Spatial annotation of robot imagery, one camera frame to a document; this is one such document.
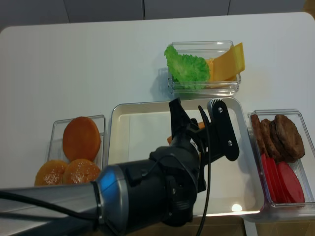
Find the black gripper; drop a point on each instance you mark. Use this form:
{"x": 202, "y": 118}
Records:
{"x": 186, "y": 155}

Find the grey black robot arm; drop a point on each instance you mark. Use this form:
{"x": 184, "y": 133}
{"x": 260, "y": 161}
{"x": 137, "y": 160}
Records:
{"x": 129, "y": 196}

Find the green lettuce leaf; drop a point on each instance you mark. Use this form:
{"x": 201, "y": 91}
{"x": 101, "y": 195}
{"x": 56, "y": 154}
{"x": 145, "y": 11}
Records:
{"x": 191, "y": 72}

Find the clear lettuce cheese container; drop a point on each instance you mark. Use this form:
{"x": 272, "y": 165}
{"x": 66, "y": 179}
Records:
{"x": 206, "y": 50}

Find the flat yellow cheese slice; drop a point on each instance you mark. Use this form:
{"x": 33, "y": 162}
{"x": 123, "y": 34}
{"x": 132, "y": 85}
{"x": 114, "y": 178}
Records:
{"x": 210, "y": 63}

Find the brown meat patty left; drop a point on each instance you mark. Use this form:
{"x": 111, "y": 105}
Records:
{"x": 258, "y": 135}

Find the brown meat patty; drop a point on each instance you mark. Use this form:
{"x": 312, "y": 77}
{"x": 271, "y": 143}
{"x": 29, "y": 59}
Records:
{"x": 258, "y": 135}
{"x": 271, "y": 149}
{"x": 286, "y": 139}

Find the upright yellow cheese slice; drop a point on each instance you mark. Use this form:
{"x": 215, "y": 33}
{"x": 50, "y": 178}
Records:
{"x": 229, "y": 64}

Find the white metal tray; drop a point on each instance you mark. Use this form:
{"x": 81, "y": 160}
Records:
{"x": 140, "y": 128}

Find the brown meat patty middle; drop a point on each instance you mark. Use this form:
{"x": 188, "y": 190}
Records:
{"x": 271, "y": 149}

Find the red tomato slice rear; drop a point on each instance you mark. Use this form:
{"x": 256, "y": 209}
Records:
{"x": 272, "y": 179}

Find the brown meat patty right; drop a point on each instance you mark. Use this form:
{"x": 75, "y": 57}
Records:
{"x": 286, "y": 139}

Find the clear patty tomato container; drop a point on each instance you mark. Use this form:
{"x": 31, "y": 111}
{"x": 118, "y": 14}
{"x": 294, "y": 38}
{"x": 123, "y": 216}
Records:
{"x": 304, "y": 170}

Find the plain bun bottom rear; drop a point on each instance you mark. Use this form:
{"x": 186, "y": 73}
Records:
{"x": 81, "y": 139}

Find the sesame bun top right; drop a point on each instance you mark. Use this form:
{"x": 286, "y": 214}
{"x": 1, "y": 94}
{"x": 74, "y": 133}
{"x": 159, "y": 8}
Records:
{"x": 80, "y": 171}

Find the sesame bun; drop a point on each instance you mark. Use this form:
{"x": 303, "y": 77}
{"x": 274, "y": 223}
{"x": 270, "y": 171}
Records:
{"x": 80, "y": 171}
{"x": 51, "y": 173}

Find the clear bun container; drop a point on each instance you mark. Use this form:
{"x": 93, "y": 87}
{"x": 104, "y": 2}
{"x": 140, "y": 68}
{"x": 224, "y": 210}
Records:
{"x": 55, "y": 150}

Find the sesame bun top left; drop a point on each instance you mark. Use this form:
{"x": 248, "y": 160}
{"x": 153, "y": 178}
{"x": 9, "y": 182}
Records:
{"x": 51, "y": 173}

